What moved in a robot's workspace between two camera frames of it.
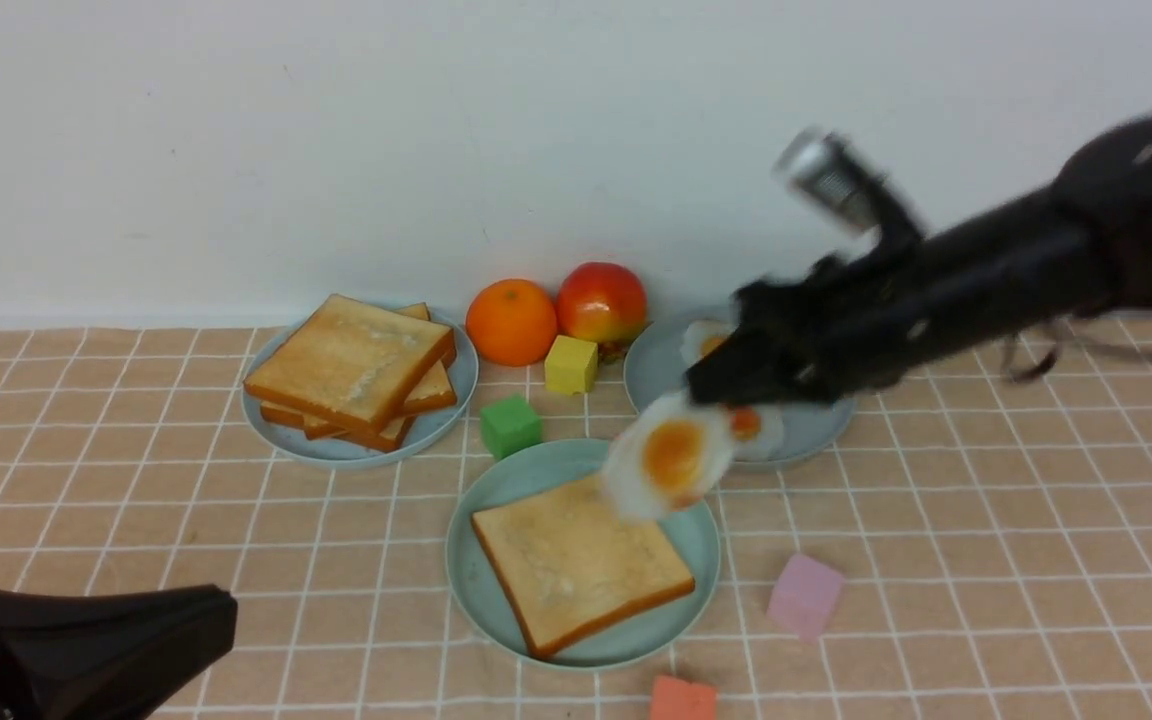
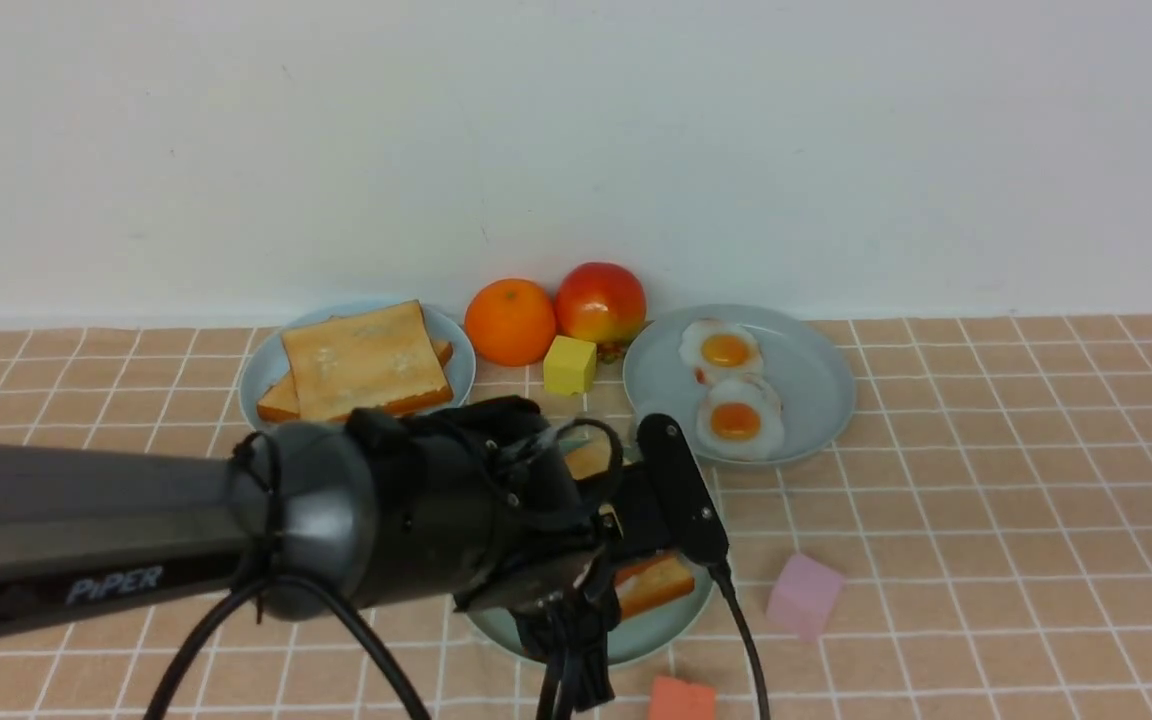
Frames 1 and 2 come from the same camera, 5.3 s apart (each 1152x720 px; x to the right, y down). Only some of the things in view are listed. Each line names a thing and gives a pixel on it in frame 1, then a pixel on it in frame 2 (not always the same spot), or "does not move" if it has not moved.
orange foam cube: (674, 698) does not move
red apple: (601, 302) does not move
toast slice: (357, 361) → (591, 460)
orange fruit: (511, 322) does not move
